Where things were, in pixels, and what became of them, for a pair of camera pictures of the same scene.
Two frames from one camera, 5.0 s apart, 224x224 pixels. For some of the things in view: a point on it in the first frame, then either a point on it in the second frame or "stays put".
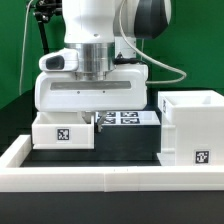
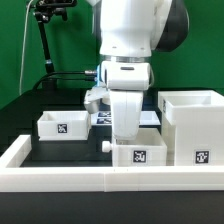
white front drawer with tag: x=62 y=130 -> x=148 y=149
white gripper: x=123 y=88 -> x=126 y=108
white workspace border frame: x=15 y=178 stays put
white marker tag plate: x=128 y=118 stays put
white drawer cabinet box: x=192 y=128 stays put
